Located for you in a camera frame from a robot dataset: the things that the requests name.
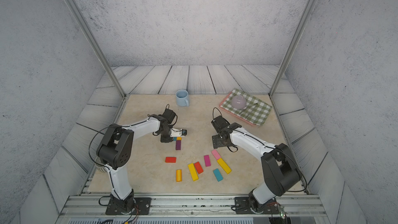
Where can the orange cylinder block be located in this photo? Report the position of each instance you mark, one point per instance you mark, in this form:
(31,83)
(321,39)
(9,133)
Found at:
(178,175)

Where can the pink plastic tray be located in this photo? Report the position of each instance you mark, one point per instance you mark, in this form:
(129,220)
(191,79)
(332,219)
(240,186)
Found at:
(232,114)

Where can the long yellow block right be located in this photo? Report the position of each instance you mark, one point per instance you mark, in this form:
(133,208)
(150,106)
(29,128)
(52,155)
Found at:
(224,166)

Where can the left aluminium frame post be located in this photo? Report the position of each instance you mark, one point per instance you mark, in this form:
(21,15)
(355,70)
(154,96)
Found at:
(77,14)

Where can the magenta block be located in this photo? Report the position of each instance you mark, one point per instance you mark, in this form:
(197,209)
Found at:
(207,161)

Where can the red block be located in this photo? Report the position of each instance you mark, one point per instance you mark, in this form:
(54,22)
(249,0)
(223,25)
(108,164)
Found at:
(170,160)
(198,168)

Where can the long yellow block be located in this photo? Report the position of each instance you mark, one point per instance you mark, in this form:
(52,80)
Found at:
(224,166)
(193,172)

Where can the long yellow block left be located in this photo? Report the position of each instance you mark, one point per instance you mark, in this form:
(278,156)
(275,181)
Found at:
(193,172)

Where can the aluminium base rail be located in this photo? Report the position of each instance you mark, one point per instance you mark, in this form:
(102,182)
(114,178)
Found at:
(193,209)

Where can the green white checkered cloth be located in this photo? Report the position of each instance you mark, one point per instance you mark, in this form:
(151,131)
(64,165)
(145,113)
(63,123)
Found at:
(256,110)

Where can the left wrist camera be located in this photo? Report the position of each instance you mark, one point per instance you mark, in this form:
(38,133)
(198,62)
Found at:
(169,115)

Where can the aluminium frame post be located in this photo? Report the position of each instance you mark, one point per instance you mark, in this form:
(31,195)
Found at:
(77,14)
(308,9)

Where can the light pink block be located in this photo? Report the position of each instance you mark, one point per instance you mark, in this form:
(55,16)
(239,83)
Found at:
(215,154)

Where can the purple block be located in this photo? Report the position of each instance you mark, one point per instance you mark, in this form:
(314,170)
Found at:
(178,145)

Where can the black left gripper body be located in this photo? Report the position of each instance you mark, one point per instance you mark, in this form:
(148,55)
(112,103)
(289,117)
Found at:
(166,137)

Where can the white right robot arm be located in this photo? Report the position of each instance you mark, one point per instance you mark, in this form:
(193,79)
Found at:
(279,169)

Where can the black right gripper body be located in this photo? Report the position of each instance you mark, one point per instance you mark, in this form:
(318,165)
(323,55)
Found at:
(216,139)

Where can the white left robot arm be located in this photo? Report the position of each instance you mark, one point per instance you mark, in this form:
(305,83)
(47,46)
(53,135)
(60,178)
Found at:
(116,145)

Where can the pink upside-down bowl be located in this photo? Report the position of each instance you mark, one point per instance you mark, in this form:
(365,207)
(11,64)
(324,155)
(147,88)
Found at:
(238,102)

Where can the light blue mug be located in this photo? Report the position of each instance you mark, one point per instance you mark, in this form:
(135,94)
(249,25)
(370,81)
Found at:
(182,98)

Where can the right aluminium frame post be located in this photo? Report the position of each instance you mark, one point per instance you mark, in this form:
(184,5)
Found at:
(308,9)

